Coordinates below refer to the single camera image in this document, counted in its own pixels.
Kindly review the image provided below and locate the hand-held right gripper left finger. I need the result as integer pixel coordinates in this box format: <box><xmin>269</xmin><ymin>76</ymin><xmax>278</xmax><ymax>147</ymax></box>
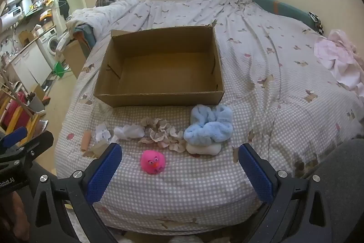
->
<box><xmin>30</xmin><ymin>143</ymin><xmax>123</xmax><ymax>243</ymax></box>

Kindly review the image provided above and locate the teal pillow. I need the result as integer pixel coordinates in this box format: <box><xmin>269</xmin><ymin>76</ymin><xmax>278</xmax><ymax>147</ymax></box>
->
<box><xmin>252</xmin><ymin>0</ymin><xmax>319</xmax><ymax>30</ymax></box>

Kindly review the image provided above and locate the grey bin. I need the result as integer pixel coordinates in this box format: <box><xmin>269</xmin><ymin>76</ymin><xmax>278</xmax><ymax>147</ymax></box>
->
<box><xmin>27</xmin><ymin>95</ymin><xmax>46</xmax><ymax>114</ymax></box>

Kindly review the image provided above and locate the teal orange cloth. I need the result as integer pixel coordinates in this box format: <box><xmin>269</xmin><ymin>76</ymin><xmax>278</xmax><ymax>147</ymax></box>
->
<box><xmin>73</xmin><ymin>25</ymin><xmax>96</xmax><ymax>47</ymax></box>

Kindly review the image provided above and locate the white water heater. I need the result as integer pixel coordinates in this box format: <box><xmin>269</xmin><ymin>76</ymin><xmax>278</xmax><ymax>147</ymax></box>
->
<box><xmin>0</xmin><ymin>12</ymin><xmax>25</xmax><ymax>31</ymax></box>

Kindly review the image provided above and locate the red suitcase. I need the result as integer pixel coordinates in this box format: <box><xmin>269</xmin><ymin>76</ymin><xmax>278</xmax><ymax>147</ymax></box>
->
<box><xmin>3</xmin><ymin>92</ymin><xmax>30</xmax><ymax>130</ymax></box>

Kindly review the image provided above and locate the green dustpan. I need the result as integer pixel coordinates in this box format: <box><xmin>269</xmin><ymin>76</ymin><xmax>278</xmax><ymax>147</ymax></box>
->
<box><xmin>53</xmin><ymin>61</ymin><xmax>70</xmax><ymax>78</ymax></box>

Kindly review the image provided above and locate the pink plush chick toy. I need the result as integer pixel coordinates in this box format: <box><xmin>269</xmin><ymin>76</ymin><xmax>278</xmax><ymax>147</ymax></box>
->
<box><xmin>141</xmin><ymin>150</ymin><xmax>166</xmax><ymax>174</ymax></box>

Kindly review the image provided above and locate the tall brown cardboard box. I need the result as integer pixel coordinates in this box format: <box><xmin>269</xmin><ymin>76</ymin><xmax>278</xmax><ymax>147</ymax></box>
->
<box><xmin>63</xmin><ymin>39</ymin><xmax>91</xmax><ymax>79</ymax></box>

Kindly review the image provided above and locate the white washing machine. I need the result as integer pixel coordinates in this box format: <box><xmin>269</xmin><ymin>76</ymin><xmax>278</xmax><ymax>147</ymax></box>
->
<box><xmin>38</xmin><ymin>28</ymin><xmax>61</xmax><ymax>70</ymax></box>

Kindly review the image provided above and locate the beige ruffled scrunchie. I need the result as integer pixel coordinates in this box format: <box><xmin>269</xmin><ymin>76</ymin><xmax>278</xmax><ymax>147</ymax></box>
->
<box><xmin>138</xmin><ymin>117</ymin><xmax>187</xmax><ymax>152</ymax></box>

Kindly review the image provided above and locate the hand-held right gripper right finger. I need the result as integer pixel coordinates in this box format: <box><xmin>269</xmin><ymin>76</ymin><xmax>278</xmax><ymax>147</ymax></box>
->
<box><xmin>238</xmin><ymin>143</ymin><xmax>334</xmax><ymax>243</ymax></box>

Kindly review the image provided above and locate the white counter cabinet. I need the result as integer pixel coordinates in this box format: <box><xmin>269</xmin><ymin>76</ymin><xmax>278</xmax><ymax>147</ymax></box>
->
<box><xmin>6</xmin><ymin>44</ymin><xmax>53</xmax><ymax>90</ymax></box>

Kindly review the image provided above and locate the cream plush roll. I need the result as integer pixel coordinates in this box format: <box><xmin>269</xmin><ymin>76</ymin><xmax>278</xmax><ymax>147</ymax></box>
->
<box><xmin>186</xmin><ymin>143</ymin><xmax>222</xmax><ymax>156</ymax></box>

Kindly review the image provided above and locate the pink garment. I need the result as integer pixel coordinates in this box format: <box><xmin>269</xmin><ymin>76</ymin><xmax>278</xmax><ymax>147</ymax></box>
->
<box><xmin>314</xmin><ymin>29</ymin><xmax>364</xmax><ymax>95</ymax></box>

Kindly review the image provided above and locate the blue fluffy scrunchie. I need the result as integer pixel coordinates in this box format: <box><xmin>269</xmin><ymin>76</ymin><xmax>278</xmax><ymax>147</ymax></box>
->
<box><xmin>183</xmin><ymin>104</ymin><xmax>234</xmax><ymax>147</ymax></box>

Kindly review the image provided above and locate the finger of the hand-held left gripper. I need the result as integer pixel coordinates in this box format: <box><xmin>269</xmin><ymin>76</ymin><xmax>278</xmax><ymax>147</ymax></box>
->
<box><xmin>0</xmin><ymin>126</ymin><xmax>29</xmax><ymax>148</ymax></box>
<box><xmin>15</xmin><ymin>131</ymin><xmax>54</xmax><ymax>160</ymax></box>

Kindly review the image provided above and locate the black white patterned cloth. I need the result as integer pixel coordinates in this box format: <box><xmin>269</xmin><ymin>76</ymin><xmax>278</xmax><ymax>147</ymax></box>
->
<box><xmin>308</xmin><ymin>12</ymin><xmax>325</xmax><ymax>34</ymax></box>

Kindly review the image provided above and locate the white printed quilt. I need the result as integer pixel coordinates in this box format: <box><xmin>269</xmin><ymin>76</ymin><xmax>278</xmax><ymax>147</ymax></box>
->
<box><xmin>56</xmin><ymin>0</ymin><xmax>141</xmax><ymax>51</ymax></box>

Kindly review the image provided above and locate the sheer white scrunchie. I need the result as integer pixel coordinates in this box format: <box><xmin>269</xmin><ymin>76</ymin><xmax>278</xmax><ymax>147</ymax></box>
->
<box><xmin>95</xmin><ymin>123</ymin><xmax>112</xmax><ymax>144</ymax></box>

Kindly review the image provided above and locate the white ruffled scrunchie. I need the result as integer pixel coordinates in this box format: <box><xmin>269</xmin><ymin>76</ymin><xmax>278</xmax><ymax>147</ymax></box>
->
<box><xmin>114</xmin><ymin>123</ymin><xmax>146</xmax><ymax>141</ymax></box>

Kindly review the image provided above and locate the black hanging bag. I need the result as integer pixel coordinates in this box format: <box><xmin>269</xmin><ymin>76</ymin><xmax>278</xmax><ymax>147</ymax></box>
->
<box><xmin>58</xmin><ymin>0</ymin><xmax>70</xmax><ymax>17</ymax></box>

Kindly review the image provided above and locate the peach foam cylinder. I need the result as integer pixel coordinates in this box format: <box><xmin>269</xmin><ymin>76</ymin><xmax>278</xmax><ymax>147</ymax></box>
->
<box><xmin>80</xmin><ymin>130</ymin><xmax>91</xmax><ymax>152</ymax></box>

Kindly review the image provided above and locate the beige card piece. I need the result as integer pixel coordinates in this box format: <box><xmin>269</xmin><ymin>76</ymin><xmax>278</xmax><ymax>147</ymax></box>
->
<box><xmin>90</xmin><ymin>142</ymin><xmax>110</xmax><ymax>159</ymax></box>

